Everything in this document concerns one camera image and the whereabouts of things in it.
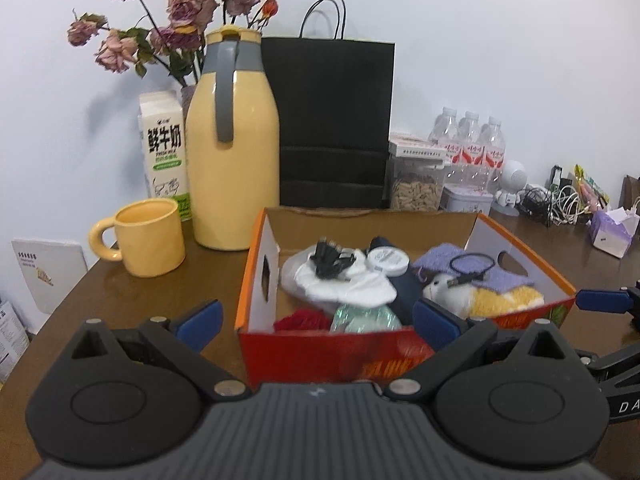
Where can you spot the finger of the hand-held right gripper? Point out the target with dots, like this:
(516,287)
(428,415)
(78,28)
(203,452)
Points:
(602,300)
(617,362)

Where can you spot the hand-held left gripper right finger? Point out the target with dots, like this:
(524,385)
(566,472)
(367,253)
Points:
(435,325)

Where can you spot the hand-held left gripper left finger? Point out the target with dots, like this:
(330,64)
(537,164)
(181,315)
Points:
(200,326)

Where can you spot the navy blue pouch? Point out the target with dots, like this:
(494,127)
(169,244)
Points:
(405,295)

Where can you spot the purple knit cloth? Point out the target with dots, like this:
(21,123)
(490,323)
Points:
(440,257)

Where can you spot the round white tin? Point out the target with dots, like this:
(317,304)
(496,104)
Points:
(387,261)

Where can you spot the white cloth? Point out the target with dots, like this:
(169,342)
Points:
(350,290)

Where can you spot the red knit cloth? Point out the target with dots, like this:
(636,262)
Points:
(302,321)

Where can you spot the orange red cardboard box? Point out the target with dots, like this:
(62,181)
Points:
(325,355)

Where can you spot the white yellow plush toy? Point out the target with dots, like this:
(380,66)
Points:
(480,300)

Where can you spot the purple tissue pack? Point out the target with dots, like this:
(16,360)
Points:
(612,235)

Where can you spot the clear green plastic bottle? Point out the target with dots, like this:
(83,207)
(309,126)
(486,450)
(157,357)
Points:
(367,319)

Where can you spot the yellow mug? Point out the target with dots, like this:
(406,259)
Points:
(150,240)

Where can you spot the brown paper bag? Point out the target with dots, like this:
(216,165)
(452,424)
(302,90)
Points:
(632,190)

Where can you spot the white tin box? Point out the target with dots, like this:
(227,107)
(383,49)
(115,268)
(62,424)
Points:
(467,200)

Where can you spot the clear seed container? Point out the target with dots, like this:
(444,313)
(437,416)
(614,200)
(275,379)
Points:
(416,187)

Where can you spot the white robot figurine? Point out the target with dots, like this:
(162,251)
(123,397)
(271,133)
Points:
(512,185)

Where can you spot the yellow thermos jug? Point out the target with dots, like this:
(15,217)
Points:
(235,170)

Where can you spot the white booklet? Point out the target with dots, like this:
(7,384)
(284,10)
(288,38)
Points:
(47,275)

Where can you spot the white green milk carton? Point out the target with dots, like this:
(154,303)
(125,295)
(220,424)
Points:
(165,160)

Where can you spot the clear water bottle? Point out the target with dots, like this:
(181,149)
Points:
(444,130)
(492,160)
(470,155)

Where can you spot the flat white red carton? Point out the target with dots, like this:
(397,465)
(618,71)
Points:
(417,146)

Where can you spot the paper stack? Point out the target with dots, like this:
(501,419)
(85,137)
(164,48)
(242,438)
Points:
(11,340)

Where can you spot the black paper bag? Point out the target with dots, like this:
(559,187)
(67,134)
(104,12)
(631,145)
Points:
(332,125)

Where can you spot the dried rose bouquet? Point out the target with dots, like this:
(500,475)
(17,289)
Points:
(175,20)

